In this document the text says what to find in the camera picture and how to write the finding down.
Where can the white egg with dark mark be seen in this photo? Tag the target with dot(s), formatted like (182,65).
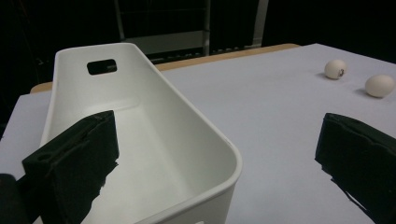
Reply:
(333,69)

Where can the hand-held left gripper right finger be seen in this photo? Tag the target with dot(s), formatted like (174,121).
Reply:
(361,155)

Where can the white table cover sheet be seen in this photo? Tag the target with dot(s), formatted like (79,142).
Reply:
(264,124)

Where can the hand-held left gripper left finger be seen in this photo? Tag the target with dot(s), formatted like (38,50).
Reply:
(71,155)

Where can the plain white egg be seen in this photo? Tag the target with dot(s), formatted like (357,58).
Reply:
(379,86)

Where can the white plastic bin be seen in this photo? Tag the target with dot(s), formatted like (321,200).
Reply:
(149,140)

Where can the white metal stand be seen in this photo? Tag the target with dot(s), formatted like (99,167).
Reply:
(165,42)

